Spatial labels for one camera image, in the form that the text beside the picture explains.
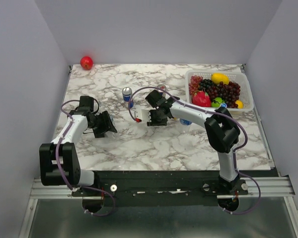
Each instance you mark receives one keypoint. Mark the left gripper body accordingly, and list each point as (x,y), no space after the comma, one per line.
(92,125)

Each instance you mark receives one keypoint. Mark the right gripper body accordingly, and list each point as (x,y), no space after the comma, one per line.
(156,119)

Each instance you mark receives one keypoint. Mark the blue label plastic bottle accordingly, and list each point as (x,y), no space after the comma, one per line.
(185,122)

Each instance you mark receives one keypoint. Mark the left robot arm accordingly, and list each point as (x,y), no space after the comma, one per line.
(59,164)

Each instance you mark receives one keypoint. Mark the right blue energy drink can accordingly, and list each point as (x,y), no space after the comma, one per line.
(161,87)

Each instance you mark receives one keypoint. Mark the blue energy drink can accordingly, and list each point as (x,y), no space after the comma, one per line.
(126,93)
(161,87)

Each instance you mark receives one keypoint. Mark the left blue energy drink can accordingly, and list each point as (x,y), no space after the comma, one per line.
(126,93)

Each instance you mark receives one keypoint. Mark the red dragon fruit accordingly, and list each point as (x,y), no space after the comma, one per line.
(201,99)

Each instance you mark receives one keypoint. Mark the red grape bunch left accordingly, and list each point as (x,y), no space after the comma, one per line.
(194,84)

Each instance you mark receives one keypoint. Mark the black grape bunch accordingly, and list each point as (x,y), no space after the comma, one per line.
(207,86)

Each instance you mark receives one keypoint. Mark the red apple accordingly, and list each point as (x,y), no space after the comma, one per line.
(86,63)

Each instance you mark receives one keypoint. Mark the green toy fruit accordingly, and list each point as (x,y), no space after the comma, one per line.
(217,102)

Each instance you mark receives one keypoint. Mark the yellow mango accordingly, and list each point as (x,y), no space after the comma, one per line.
(217,78)

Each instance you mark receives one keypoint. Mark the dark red grape bunch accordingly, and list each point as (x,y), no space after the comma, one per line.
(229,93)

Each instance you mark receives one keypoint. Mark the small yellow lemon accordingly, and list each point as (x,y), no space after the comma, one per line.
(239,104)

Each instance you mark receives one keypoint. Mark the white plastic basket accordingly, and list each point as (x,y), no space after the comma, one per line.
(238,77)

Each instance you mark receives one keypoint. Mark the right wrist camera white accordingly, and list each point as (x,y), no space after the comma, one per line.
(142,115)

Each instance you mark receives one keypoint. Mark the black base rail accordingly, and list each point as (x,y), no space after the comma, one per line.
(162,188)

